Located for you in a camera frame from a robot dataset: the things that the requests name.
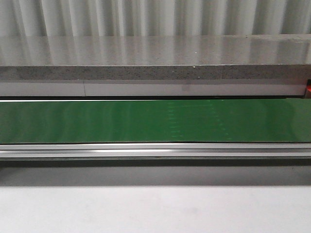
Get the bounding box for grey speckled stone counter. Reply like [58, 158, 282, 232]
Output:
[0, 34, 311, 97]

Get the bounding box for green conveyor belt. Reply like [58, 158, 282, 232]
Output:
[0, 98, 311, 167]

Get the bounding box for red plastic tray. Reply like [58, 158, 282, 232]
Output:
[305, 80, 311, 99]

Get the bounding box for white corrugated curtain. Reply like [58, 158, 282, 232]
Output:
[0, 0, 311, 36]

